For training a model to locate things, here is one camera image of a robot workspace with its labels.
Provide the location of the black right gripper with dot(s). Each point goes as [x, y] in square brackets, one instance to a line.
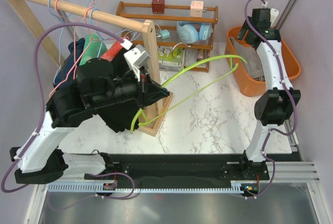
[242, 31]

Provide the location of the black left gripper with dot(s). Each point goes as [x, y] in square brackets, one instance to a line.
[146, 87]

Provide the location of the grey trousers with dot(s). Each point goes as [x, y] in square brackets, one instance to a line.
[253, 65]

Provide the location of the lime green hanger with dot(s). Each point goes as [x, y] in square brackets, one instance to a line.
[187, 83]

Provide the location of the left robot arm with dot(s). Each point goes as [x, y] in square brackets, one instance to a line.
[114, 90]

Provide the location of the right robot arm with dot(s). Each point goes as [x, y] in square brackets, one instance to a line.
[279, 101]

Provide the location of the black garment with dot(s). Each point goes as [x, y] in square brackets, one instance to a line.
[119, 117]

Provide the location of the small brown bottle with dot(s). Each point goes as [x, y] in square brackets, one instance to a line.
[200, 55]

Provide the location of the pink power cube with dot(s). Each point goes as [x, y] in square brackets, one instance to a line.
[197, 8]

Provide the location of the blue headphones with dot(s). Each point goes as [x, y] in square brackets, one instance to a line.
[191, 32]

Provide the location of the red patterned garment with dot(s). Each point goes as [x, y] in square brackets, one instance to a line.
[111, 53]

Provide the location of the orange plastic basket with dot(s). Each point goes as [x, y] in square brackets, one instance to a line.
[248, 86]

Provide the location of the mint green charger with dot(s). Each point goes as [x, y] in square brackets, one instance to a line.
[162, 33]

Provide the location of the green patterned garment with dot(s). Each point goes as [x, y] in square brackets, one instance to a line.
[92, 49]

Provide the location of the dark red power cube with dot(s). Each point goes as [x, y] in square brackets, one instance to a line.
[158, 6]

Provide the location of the navy blue garment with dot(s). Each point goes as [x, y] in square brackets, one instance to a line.
[69, 62]

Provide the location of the brown wooden shelf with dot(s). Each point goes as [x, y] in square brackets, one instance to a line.
[168, 20]

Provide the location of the wooden clothes rack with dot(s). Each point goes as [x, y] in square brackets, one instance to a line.
[147, 30]

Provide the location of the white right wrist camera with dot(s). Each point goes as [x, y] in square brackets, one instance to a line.
[273, 16]

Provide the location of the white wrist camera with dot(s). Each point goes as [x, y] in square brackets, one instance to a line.
[273, 16]
[137, 57]

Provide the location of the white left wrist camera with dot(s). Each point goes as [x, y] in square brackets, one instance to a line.
[137, 57]

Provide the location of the blue wire hanger right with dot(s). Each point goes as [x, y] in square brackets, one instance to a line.
[91, 24]

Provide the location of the blue wire hanger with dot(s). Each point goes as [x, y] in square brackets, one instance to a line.
[91, 24]
[72, 73]

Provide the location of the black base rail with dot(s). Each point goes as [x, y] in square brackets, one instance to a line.
[176, 170]

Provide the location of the grey slotted cable duct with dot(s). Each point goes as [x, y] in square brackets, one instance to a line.
[99, 187]

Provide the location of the blue wire hanger left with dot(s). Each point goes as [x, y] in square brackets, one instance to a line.
[72, 73]

